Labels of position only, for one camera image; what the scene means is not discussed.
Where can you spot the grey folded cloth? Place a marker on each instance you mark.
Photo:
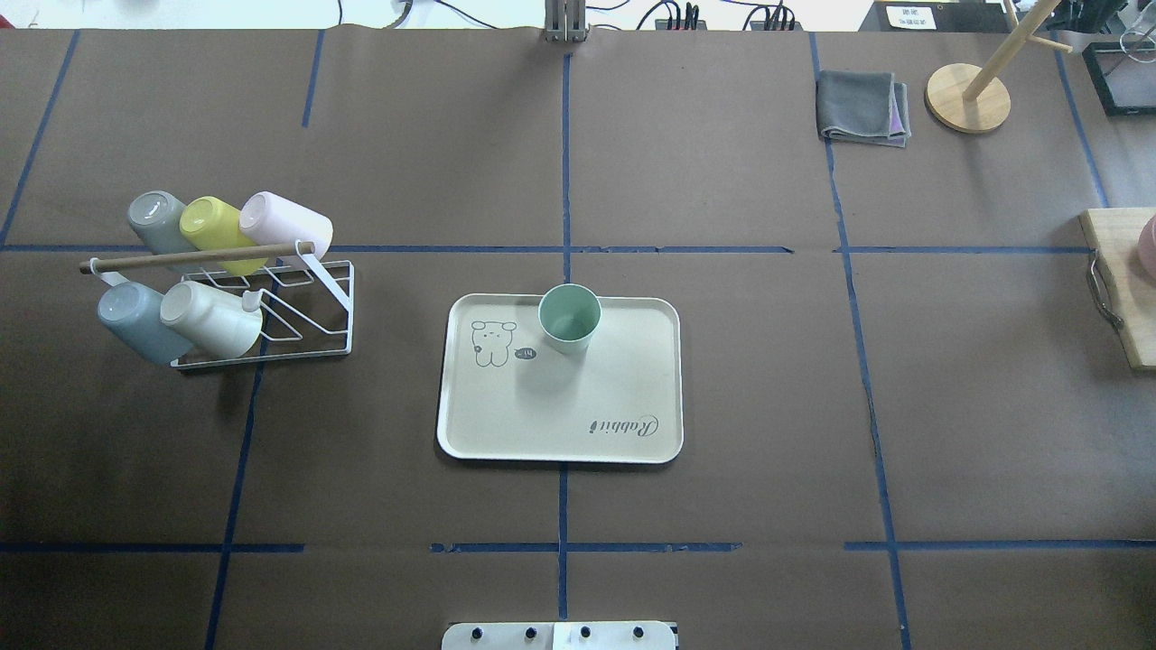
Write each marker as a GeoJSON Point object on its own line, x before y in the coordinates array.
{"type": "Point", "coordinates": [865, 107]}

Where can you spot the grey cup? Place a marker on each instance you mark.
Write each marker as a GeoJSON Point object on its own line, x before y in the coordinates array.
{"type": "Point", "coordinates": [154, 216]}

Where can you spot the aluminium frame post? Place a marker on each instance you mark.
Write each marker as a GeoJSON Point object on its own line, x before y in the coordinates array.
{"type": "Point", "coordinates": [565, 21]}

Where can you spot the black box with label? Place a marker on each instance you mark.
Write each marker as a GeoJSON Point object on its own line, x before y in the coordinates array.
{"type": "Point", "coordinates": [935, 16]}

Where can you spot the white cup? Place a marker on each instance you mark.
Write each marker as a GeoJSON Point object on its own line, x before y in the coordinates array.
{"type": "Point", "coordinates": [215, 321]}

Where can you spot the cream rabbit tray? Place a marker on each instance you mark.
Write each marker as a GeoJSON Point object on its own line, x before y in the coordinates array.
{"type": "Point", "coordinates": [506, 394]}

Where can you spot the wooden cutting board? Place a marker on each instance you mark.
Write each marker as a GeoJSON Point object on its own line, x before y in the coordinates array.
{"type": "Point", "coordinates": [1123, 293]}

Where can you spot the green cup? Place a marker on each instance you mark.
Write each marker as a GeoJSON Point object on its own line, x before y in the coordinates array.
{"type": "Point", "coordinates": [569, 314]}

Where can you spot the yellow cup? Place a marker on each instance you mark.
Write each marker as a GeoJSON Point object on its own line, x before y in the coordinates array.
{"type": "Point", "coordinates": [210, 224]}

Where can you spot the light blue cup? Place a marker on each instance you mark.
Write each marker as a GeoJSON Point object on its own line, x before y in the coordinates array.
{"type": "Point", "coordinates": [132, 312]}

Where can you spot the dark metal tray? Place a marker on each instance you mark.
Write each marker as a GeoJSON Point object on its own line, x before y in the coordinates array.
{"type": "Point", "coordinates": [1124, 84]}

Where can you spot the pink bowl with ice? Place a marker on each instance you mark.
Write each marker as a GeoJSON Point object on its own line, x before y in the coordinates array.
{"type": "Point", "coordinates": [1146, 247]}

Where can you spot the white wire cup rack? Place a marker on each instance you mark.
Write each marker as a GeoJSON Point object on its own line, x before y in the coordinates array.
{"type": "Point", "coordinates": [307, 304]}

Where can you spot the wooden mug tree stand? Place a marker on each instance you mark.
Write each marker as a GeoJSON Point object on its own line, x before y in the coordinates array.
{"type": "Point", "coordinates": [971, 99]}

